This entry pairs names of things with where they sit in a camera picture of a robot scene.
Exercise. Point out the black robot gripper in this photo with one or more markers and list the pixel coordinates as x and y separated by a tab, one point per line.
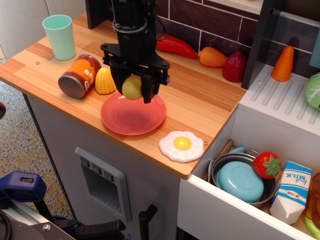
135	53

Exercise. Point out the yellow toy potato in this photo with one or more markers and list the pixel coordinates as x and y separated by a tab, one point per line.
131	88

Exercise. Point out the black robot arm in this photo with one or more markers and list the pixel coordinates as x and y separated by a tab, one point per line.
134	13

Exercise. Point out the red plastic plate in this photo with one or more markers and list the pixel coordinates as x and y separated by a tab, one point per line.
132	117

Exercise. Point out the yellow toy corn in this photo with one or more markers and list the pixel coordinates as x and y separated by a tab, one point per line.
104	83

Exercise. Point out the red toy chili pepper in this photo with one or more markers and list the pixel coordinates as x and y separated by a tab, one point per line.
169	43

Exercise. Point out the orange toy soup can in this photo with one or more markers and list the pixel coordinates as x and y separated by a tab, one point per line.
80	76

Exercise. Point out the orange toy carrot lying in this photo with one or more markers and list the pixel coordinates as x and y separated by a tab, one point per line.
212	57

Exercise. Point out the toy fried egg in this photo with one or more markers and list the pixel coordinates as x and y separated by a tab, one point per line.
182	146

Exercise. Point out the mint green plastic cup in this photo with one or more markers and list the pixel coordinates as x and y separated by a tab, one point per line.
59	31

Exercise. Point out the dark red toy pepper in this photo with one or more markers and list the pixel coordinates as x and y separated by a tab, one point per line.
235	67

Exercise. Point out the grey ice dispenser panel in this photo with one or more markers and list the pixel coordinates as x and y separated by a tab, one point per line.
106	184

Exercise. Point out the blue plastic bowl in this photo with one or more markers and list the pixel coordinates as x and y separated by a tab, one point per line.
240	180

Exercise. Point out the orange toy carrot upright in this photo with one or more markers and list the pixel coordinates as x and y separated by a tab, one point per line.
283	67

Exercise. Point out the grey dish drying rack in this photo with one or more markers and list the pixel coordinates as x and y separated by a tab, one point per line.
282	102

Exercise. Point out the blue clamp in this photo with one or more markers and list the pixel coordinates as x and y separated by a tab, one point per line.
22	187

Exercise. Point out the red toy strawberry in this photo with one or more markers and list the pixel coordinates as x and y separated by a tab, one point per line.
267	165

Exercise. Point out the metal toy pot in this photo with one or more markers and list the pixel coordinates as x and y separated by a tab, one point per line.
245	156

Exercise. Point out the green toy cabbage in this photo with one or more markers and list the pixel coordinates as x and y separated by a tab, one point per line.
312	91

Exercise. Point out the toy milk carton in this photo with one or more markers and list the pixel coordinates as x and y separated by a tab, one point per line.
291	193

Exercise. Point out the orange translucent toy jar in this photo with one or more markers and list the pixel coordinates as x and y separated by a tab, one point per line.
312	209

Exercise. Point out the black cabinet door handle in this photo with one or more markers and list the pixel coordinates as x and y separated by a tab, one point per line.
144	218

